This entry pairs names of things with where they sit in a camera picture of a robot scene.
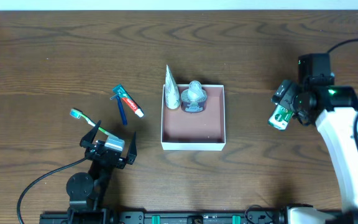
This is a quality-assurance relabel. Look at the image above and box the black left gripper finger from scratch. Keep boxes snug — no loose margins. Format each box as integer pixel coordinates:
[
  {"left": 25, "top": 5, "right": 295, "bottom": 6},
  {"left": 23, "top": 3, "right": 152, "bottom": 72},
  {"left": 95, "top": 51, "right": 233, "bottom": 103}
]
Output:
[
  {"left": 126, "top": 133, "right": 137, "bottom": 165},
  {"left": 80, "top": 120, "right": 101, "bottom": 148}
]

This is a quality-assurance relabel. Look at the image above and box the green Dettol soap bar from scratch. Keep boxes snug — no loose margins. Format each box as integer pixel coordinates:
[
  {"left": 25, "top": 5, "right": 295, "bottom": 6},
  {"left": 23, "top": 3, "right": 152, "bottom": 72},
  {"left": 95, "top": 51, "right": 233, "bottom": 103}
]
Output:
[{"left": 268, "top": 105, "right": 294, "bottom": 131}]

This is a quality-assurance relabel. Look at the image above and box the white Pantene conditioner tube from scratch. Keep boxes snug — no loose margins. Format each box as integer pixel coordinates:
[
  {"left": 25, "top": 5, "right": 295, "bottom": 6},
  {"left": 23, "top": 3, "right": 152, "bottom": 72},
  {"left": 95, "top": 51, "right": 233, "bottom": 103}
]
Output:
[{"left": 164, "top": 65, "right": 181, "bottom": 110}]

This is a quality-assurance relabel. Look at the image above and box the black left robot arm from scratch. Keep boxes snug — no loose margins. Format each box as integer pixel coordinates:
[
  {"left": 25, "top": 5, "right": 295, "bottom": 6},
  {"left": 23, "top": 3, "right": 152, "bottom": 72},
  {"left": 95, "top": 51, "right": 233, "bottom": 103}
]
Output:
[{"left": 65, "top": 124, "right": 137, "bottom": 224}]

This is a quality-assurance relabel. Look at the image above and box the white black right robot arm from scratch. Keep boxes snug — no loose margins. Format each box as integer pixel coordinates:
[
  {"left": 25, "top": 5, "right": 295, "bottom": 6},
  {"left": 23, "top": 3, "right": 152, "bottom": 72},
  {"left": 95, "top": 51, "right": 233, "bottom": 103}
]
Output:
[{"left": 272, "top": 80, "right": 358, "bottom": 223}]

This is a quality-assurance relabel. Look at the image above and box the green white toothbrush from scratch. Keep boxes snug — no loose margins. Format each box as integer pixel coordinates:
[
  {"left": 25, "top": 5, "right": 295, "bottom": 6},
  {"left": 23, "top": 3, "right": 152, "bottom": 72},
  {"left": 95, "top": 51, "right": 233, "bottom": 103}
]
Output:
[{"left": 70, "top": 108, "right": 118, "bottom": 139}]

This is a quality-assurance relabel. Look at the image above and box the white cardboard box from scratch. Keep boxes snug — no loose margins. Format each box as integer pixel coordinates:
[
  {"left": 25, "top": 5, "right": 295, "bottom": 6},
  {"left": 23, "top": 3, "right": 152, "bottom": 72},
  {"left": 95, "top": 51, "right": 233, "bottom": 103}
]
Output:
[{"left": 160, "top": 85, "right": 226, "bottom": 151}]

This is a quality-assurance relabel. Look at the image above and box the blue disposable razor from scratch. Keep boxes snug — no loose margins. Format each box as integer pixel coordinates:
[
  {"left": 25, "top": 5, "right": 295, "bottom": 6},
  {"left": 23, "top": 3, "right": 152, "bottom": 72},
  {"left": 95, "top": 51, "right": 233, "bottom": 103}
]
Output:
[{"left": 110, "top": 94, "right": 127, "bottom": 126}]

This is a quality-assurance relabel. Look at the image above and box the red Colgate toothpaste tube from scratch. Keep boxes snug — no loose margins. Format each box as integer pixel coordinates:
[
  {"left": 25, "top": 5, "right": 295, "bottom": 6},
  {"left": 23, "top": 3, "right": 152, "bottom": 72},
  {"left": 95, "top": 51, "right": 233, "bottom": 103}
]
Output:
[{"left": 112, "top": 84, "right": 144, "bottom": 118}]

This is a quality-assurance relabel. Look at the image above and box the black mounting rail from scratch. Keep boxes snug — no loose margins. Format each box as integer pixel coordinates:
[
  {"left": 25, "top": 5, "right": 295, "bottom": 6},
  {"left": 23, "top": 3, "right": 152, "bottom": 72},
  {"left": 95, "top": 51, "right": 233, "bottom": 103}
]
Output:
[{"left": 39, "top": 205, "right": 288, "bottom": 224}]

